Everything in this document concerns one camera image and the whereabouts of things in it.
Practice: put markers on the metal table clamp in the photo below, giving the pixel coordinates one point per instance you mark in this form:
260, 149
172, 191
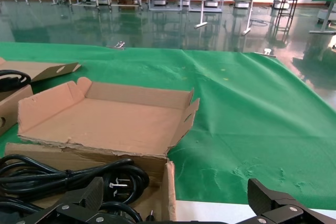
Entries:
119, 45
267, 51

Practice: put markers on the large white robot base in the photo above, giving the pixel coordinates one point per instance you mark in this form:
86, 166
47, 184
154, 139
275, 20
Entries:
324, 15

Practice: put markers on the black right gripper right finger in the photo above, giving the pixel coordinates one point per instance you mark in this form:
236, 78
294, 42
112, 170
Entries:
262, 197

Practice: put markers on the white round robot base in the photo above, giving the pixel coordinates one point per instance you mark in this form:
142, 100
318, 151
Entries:
241, 5
211, 4
160, 2

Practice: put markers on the green table cloth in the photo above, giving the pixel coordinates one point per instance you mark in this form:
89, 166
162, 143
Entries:
249, 116

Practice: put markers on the cardboard box with torn lid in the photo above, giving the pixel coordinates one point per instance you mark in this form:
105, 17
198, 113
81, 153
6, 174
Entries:
105, 124

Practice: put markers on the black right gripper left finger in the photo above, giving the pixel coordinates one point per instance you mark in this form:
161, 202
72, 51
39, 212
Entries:
86, 195

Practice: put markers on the cardboard box with intact lid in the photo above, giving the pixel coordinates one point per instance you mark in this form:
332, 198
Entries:
13, 103

